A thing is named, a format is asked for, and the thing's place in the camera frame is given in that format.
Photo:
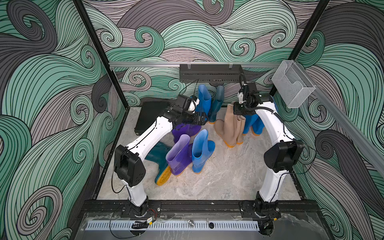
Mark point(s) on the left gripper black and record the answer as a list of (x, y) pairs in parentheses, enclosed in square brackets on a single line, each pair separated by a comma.
[(200, 120)]

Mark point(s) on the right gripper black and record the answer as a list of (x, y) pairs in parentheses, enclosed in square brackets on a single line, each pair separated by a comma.
[(235, 104)]

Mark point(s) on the purple rain boot back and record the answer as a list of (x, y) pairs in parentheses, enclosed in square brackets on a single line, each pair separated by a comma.
[(185, 129)]

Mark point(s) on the purple rain boot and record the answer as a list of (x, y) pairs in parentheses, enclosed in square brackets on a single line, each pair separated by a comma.
[(180, 155), (185, 129)]

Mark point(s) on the blue rain boot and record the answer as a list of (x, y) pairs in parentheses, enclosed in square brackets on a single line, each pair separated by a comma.
[(257, 127), (250, 119)]

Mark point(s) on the beige rain boot large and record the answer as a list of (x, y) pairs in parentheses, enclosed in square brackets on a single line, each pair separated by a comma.
[(227, 129)]

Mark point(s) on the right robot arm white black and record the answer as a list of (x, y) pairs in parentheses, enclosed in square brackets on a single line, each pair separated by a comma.
[(285, 150)]

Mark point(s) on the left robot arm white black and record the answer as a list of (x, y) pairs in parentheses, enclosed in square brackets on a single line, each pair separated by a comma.
[(129, 159)]

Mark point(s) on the purple rain boot front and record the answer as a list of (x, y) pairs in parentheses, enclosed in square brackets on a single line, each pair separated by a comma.
[(180, 155)]

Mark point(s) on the black hard case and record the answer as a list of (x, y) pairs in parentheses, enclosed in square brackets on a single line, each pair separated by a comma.
[(148, 114)]

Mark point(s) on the light blue boot back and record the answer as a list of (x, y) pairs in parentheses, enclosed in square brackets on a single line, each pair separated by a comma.
[(205, 100)]

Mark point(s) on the light blue boot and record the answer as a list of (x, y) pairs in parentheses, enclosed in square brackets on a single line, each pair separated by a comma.
[(205, 100), (202, 150)]

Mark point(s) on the dark teal boot back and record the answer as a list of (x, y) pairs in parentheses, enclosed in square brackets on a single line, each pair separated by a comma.
[(216, 104)]

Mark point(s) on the light blue boot front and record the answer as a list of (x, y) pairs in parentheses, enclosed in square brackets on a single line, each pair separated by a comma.
[(202, 150)]

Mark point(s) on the dark teal boot lying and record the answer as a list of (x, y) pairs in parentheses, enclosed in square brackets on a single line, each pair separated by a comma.
[(158, 155)]

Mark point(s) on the white perforated front strip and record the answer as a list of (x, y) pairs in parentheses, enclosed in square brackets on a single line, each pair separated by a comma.
[(179, 225)]

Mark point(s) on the black wall shelf tray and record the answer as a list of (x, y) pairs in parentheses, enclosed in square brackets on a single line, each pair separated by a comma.
[(211, 73)]

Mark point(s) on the white mesh wire basket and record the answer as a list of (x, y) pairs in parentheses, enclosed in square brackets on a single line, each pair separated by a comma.
[(293, 83)]

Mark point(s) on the aluminium rail back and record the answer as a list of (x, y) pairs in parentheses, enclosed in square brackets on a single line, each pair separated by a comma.
[(166, 64)]

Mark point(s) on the aluminium rail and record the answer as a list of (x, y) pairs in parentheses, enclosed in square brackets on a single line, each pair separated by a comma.
[(354, 114), (166, 64)]

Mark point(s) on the aluminium rail right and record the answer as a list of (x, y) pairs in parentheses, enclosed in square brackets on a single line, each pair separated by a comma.
[(354, 114)]

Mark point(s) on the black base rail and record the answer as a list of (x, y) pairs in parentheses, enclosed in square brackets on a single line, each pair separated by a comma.
[(246, 208)]

